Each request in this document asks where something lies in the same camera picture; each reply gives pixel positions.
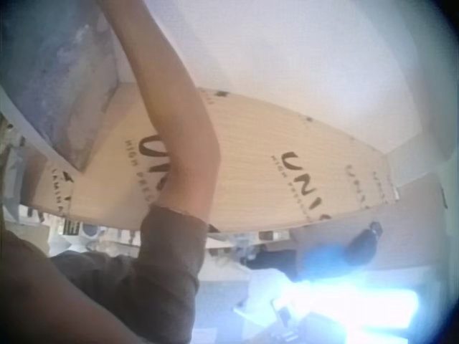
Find blue grey crumpled cloth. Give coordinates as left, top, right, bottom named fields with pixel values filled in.
left=0, top=0, right=125, bottom=171

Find cluttered shelf of small items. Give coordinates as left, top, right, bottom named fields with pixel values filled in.
left=14, top=204, right=295, bottom=262

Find printed light wood laminate board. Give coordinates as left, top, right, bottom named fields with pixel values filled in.
left=29, top=82, right=399, bottom=231

